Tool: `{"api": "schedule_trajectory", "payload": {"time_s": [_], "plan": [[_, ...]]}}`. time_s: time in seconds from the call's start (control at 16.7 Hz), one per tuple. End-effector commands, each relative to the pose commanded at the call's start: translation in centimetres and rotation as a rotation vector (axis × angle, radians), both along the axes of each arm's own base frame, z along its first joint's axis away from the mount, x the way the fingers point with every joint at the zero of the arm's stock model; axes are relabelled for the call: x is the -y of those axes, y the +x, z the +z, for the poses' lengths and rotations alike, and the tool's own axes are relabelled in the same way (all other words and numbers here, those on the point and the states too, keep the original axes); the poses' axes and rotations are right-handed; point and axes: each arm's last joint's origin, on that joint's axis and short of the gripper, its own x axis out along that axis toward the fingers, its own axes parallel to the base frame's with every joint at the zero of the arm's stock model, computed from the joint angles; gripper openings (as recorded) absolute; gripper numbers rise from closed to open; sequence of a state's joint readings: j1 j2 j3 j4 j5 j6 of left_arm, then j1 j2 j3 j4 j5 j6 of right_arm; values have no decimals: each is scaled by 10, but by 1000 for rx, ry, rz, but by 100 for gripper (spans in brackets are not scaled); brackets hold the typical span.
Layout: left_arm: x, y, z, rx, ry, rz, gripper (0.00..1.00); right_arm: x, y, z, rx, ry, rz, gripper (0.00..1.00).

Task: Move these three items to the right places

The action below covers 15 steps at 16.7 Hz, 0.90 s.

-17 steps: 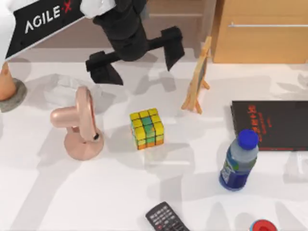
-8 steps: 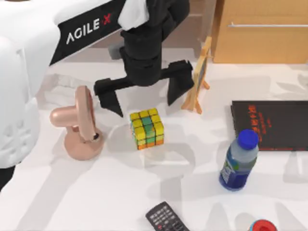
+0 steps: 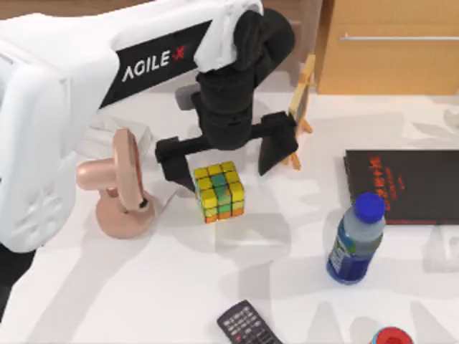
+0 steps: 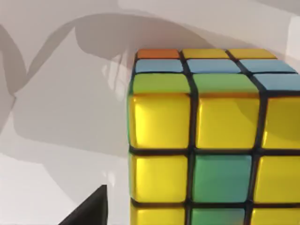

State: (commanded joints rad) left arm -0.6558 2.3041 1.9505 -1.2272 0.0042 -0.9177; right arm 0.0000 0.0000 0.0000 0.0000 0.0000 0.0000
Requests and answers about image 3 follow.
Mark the small blackboard on wooden easel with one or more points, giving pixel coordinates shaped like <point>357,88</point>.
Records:
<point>300,98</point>

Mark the multicoloured puzzle cube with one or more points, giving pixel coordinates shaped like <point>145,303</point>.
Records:
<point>218,193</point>

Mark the pink desk fan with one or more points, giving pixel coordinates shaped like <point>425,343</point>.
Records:
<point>123,200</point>

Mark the blue bottle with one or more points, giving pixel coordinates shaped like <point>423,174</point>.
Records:
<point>353,243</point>

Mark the light wooden cupboard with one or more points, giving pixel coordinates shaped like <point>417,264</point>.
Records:
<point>387,68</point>

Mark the black book with red print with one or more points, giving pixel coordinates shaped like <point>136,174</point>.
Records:
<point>419,186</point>

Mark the black calculator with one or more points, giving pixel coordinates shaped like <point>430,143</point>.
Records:
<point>247,324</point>

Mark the red and blue round object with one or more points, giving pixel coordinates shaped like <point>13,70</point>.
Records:
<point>392,337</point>

